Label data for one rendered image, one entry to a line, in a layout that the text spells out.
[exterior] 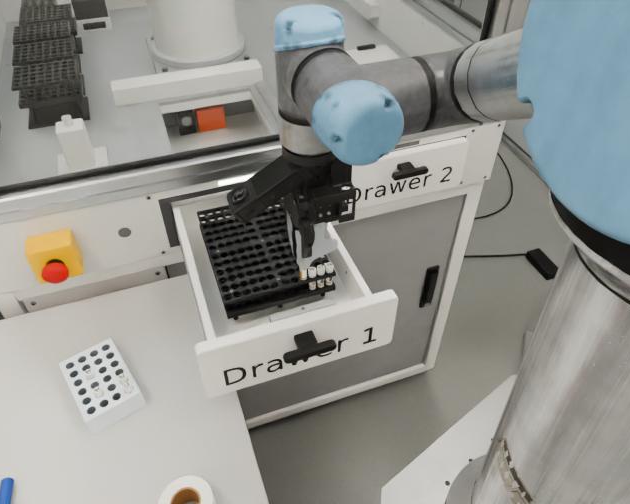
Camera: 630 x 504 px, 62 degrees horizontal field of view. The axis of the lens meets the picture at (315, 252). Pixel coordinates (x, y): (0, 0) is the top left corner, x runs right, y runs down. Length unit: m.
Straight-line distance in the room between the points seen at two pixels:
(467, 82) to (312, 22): 0.17
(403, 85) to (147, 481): 0.61
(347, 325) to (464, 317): 1.26
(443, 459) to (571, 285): 0.60
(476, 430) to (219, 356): 0.40
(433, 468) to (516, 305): 1.34
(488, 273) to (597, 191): 2.00
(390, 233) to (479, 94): 0.74
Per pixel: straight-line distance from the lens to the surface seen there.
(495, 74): 0.48
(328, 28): 0.57
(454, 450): 0.84
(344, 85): 0.50
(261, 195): 0.67
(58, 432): 0.91
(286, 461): 1.64
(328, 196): 0.68
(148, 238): 1.00
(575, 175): 0.19
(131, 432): 0.87
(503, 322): 2.02
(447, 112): 0.55
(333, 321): 0.74
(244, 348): 0.72
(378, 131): 0.50
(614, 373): 0.25
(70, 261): 0.96
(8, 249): 1.01
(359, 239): 1.18
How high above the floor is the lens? 1.49
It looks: 44 degrees down
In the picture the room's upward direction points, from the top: straight up
